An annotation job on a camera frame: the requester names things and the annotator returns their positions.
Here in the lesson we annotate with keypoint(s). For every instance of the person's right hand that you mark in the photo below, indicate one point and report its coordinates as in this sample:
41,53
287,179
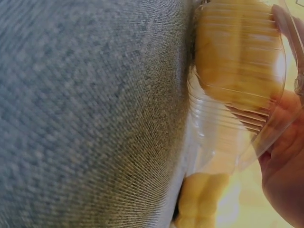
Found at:
285,178

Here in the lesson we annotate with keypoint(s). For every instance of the clear plastic clamshell container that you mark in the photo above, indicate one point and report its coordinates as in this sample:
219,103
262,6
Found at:
213,118

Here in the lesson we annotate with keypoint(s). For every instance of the yellow bell pepper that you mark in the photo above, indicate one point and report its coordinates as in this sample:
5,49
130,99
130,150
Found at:
202,202
237,59

